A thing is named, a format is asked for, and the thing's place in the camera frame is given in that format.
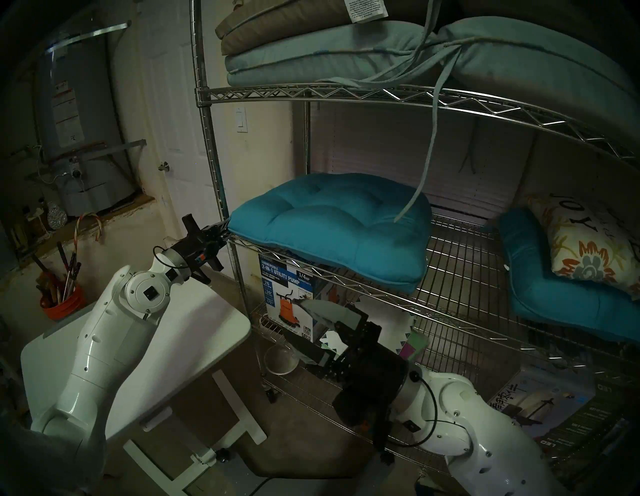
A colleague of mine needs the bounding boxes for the white rolling overbed table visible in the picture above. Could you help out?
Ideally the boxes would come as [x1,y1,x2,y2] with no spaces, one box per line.
[21,263,268,496]

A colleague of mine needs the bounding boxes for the teal tufted seat cushion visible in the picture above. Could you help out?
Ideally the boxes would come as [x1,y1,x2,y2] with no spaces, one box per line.
[227,173,433,293]
[497,206,640,346]

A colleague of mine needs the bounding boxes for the clear glass bowl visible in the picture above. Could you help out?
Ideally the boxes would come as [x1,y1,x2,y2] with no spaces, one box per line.
[263,344,300,376]

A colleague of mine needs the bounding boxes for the white zigzag edged paper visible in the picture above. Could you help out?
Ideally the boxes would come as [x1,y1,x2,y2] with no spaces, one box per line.
[320,295,416,361]

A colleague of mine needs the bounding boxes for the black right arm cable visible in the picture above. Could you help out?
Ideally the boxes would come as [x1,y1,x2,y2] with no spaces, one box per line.
[387,370,440,451]

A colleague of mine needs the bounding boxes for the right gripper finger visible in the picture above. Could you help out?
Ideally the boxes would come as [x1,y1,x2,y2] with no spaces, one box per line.
[284,332,336,368]
[298,298,369,333]

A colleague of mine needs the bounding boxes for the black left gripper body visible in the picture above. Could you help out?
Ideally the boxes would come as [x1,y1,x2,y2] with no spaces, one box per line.
[175,214,227,286]

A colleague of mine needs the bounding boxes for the floor lamp cardboard box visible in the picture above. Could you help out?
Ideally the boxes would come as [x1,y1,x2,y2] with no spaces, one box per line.
[487,362,633,463]

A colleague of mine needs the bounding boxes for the floral print throw pillow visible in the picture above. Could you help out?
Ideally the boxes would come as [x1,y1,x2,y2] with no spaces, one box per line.
[526,192,640,301]

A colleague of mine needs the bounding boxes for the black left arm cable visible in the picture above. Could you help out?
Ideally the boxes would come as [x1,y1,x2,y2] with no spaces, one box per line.
[152,244,192,282]

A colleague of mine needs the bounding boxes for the white window blinds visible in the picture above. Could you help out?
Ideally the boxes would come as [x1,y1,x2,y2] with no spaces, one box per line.
[310,102,533,221]

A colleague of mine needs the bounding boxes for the white panel door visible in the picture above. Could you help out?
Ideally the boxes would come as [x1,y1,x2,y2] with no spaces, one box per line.
[142,0,236,278]

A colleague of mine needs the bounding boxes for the grey water heater tank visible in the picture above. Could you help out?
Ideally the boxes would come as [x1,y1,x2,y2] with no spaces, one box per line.
[35,30,138,217]

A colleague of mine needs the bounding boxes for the orange plastic bucket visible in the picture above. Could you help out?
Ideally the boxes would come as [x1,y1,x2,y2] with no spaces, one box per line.
[40,285,87,322]

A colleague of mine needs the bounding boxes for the light blue chair cushion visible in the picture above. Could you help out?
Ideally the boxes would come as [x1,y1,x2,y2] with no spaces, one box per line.
[224,21,446,90]
[394,0,640,223]

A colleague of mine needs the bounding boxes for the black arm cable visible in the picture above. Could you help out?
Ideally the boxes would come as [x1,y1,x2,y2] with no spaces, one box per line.
[152,244,192,282]
[387,370,440,451]

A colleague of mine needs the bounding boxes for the taupe chair cushion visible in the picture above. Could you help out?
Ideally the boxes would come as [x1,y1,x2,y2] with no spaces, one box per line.
[215,0,436,57]

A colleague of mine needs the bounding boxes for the utility pump cardboard box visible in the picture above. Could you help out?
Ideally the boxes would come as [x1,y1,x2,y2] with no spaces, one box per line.
[258,252,346,343]

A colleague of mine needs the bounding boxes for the chrome wire shelving rack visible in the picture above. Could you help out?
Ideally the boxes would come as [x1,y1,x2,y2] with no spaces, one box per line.
[189,0,640,481]

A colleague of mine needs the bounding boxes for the metal heater strap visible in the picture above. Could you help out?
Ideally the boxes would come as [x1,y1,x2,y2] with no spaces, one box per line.
[45,21,132,53]
[27,140,147,177]

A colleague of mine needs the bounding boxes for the green paper sheet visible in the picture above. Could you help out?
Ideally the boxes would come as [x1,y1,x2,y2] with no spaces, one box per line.
[397,327,431,363]

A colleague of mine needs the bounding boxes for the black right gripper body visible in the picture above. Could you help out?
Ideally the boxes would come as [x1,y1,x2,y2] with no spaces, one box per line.
[306,320,410,431]

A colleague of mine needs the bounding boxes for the striped candy cane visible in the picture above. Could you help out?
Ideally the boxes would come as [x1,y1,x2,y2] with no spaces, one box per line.
[74,212,103,246]

